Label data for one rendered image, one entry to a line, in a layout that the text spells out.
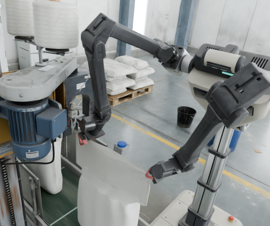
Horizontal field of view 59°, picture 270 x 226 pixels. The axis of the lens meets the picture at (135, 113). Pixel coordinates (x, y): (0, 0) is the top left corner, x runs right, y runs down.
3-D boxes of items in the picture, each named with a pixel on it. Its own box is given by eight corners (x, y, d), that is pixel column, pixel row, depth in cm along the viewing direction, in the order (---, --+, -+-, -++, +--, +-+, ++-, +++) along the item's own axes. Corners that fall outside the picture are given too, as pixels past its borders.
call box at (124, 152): (129, 152, 161) (130, 145, 159) (121, 157, 156) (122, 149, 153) (120, 147, 166) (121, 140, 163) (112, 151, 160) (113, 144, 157)
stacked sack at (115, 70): (138, 73, 433) (139, 66, 427) (112, 80, 386) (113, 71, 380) (122, 68, 457) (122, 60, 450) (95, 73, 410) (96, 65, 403)
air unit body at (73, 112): (79, 128, 128) (79, 102, 121) (71, 131, 125) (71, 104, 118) (74, 125, 130) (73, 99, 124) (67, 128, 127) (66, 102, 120)
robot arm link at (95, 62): (106, 40, 83) (91, 27, 89) (92, 45, 81) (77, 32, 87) (114, 119, 115) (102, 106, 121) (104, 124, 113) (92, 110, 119)
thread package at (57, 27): (87, 49, 96) (88, 3, 88) (50, 54, 84) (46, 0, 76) (63, 42, 105) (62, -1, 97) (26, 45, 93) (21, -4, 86)
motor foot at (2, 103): (30, 118, 100) (28, 99, 96) (1, 127, 91) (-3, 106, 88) (19, 110, 105) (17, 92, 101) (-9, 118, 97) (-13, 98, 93)
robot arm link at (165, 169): (197, 166, 90) (185, 146, 94) (178, 171, 83) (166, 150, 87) (178, 180, 98) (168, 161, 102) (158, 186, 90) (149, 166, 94)
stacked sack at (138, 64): (150, 68, 475) (151, 61, 469) (136, 71, 444) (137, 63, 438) (126, 60, 512) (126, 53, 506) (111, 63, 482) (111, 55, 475)
